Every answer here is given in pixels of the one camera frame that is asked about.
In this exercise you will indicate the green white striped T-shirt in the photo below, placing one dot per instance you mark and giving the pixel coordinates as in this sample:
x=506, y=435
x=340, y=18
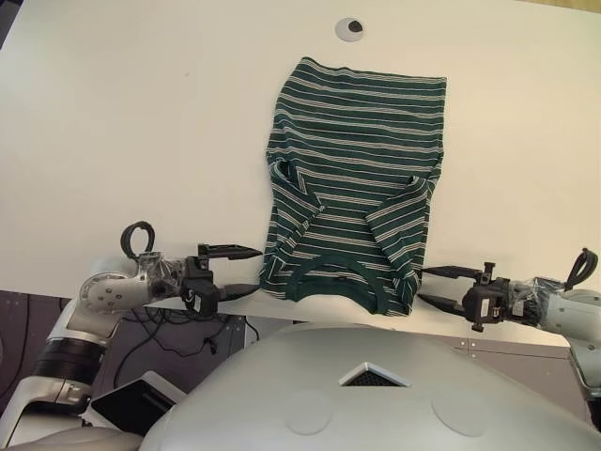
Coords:
x=357, y=178

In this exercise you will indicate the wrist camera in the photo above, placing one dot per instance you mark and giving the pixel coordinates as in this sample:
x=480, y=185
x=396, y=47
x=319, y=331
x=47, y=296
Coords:
x=486, y=305
x=199, y=298

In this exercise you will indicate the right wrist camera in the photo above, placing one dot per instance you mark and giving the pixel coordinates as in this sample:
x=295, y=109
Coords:
x=486, y=305

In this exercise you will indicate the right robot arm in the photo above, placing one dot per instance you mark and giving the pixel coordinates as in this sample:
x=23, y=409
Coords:
x=570, y=307

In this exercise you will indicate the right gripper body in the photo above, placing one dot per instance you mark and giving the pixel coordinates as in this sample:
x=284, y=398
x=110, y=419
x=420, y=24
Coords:
x=511, y=298

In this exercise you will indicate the robot body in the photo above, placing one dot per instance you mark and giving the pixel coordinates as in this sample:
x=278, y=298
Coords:
x=357, y=399

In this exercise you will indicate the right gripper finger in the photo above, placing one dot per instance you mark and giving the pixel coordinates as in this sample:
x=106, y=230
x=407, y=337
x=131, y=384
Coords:
x=443, y=303
x=451, y=271

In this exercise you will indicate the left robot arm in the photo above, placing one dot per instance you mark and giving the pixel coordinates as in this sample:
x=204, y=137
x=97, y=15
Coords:
x=105, y=289

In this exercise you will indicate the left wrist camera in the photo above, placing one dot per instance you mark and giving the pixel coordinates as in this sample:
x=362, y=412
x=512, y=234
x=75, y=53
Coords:
x=199, y=298

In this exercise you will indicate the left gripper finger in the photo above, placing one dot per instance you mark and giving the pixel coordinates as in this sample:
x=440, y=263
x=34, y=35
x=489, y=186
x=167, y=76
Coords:
x=235, y=291
x=232, y=251

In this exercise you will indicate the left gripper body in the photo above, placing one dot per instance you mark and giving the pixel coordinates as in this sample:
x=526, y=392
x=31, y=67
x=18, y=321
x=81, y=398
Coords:
x=195, y=271

